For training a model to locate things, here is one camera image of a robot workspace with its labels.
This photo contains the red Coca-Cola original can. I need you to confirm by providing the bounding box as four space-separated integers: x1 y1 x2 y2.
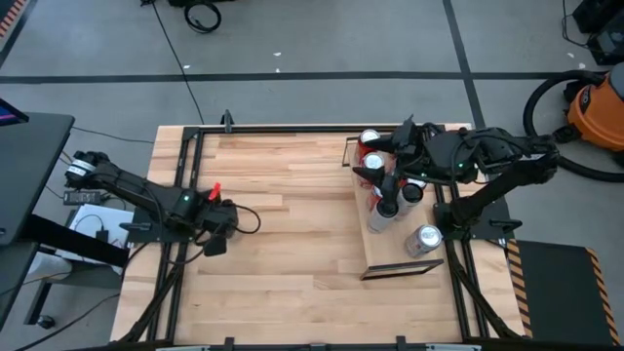
358 150 387 190

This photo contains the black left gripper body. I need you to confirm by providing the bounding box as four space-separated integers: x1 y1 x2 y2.
199 197 240 241

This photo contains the black equipment case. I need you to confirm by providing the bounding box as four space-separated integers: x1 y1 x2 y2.
587 21 624 66
572 0 624 34

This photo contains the thin black floor cable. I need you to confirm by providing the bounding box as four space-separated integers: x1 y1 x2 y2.
140 0 206 126

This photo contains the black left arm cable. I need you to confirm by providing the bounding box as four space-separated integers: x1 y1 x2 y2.
192 203 262 267

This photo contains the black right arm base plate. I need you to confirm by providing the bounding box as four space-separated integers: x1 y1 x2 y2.
433 200 511 241

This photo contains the black power adapter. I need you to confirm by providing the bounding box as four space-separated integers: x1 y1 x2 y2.
62 190 102 207

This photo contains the orange shop vacuum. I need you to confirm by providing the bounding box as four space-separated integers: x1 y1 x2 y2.
553 61 624 167
522 69 624 184

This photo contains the silver Diet Coke can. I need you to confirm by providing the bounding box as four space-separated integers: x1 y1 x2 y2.
404 223 444 258

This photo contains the computer monitor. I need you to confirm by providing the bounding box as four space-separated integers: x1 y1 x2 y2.
0 97 29 127

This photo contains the white paper sheet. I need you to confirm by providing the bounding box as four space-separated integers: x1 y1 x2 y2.
28 203 132 279

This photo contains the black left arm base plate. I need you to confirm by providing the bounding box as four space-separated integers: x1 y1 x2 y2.
127 203 197 244

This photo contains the black mat with hazard stripes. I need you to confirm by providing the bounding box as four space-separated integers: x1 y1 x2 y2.
505 238 623 347

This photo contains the wooden shelf with black frame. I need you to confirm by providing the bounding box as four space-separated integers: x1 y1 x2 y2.
342 134 446 283

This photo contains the coiled black cable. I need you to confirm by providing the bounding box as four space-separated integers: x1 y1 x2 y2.
183 0 223 34

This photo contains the silver can with black lid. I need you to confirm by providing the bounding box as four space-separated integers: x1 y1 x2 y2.
367 199 401 234
396 182 425 219

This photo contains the red can with black lettering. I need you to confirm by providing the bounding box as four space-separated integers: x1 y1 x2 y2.
357 128 382 157

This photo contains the black desk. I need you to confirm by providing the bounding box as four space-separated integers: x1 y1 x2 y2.
0 110 132 327

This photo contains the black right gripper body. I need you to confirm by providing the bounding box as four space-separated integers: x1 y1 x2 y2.
393 119 433 177

